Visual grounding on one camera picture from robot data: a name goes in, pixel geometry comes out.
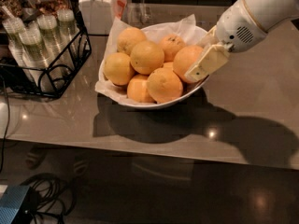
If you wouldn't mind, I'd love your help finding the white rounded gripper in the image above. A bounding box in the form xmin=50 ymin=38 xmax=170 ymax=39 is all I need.
xmin=184 ymin=0 xmax=267 ymax=83

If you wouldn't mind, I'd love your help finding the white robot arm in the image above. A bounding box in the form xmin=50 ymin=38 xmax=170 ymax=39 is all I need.
xmin=184 ymin=0 xmax=299 ymax=83

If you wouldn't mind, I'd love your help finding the white paper bowl liner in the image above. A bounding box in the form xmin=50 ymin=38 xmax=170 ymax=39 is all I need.
xmin=94 ymin=13 xmax=210 ymax=106

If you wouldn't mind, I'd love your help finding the back spotted orange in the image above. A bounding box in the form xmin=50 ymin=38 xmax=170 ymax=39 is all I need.
xmin=159 ymin=34 xmax=186 ymax=62

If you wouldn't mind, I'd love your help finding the small hidden middle orange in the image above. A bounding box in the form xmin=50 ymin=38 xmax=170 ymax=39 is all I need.
xmin=163 ymin=62 xmax=173 ymax=70

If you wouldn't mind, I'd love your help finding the white ceramic bowl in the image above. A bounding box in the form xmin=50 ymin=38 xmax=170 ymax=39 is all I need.
xmin=98 ymin=22 xmax=210 ymax=111

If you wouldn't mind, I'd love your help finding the red white label tag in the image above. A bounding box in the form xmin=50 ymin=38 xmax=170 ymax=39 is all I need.
xmin=112 ymin=0 xmax=127 ymax=19

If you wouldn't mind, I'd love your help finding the white lidded canister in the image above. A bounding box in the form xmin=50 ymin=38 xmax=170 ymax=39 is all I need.
xmin=78 ymin=0 xmax=114 ymax=35

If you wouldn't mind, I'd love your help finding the plastic cup stack right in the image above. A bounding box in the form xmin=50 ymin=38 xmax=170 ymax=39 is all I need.
xmin=57 ymin=8 xmax=78 ymax=57

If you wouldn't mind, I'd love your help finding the plastic cup stack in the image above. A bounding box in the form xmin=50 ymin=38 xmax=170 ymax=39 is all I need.
xmin=57 ymin=8 xmax=78 ymax=57
xmin=2 ymin=18 xmax=34 ymax=81
xmin=19 ymin=27 xmax=54 ymax=92
xmin=36 ymin=15 xmax=74 ymax=69

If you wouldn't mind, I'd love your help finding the plastic cup stack middle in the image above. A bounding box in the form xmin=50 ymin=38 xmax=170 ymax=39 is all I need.
xmin=36 ymin=15 xmax=74 ymax=69

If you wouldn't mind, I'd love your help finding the plastic cup stack front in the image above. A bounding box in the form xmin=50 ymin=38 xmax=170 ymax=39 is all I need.
xmin=19 ymin=27 xmax=54 ymax=92

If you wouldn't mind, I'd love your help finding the plastic cup stack left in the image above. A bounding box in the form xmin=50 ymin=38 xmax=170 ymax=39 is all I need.
xmin=2 ymin=18 xmax=34 ymax=81

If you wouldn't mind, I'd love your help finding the blue grey box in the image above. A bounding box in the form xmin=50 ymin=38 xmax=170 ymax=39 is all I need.
xmin=0 ymin=186 xmax=31 ymax=224

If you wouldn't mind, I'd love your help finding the black wire rack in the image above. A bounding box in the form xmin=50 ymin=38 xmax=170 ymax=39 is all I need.
xmin=0 ymin=0 xmax=91 ymax=98

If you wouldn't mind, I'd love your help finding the coiled black cable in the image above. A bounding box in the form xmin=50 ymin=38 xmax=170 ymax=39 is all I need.
xmin=20 ymin=172 xmax=78 ymax=224

